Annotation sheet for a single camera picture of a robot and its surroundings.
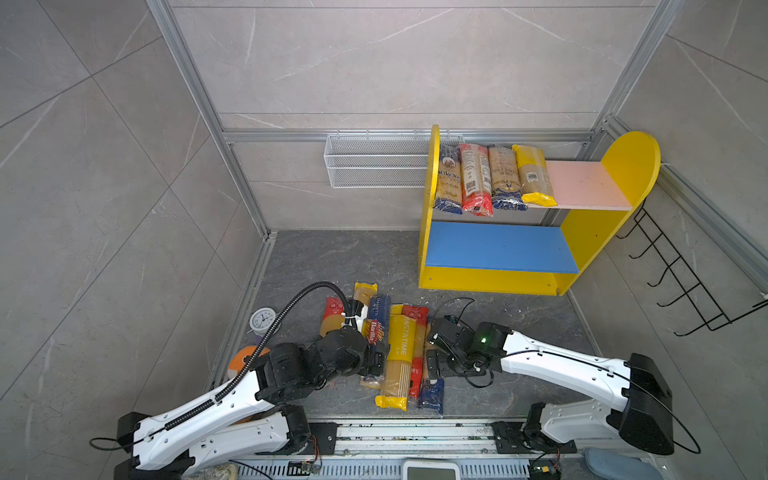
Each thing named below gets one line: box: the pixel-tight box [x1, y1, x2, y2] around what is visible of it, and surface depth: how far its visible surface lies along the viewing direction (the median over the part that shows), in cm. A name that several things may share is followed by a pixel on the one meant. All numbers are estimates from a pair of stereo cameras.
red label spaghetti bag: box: [459, 143, 494, 217], surface depth 73 cm
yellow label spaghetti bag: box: [353, 282, 379, 307], surface depth 102 cm
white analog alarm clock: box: [246, 307, 281, 337], surface depth 92 cm
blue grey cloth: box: [585, 447, 663, 480], surface depth 70 cm
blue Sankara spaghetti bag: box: [433, 142, 463, 214], surface depth 73 cm
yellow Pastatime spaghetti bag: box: [375, 304, 417, 412], surface depth 83 cm
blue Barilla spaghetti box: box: [366, 295, 391, 347], surface depth 89 cm
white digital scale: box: [402, 460, 461, 480], surface depth 67 cm
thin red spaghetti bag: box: [402, 305, 430, 399], surface depth 83 cm
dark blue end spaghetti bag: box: [488, 144, 529, 211], surface depth 73 cm
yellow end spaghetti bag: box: [512, 144, 558, 207], surface depth 74 cm
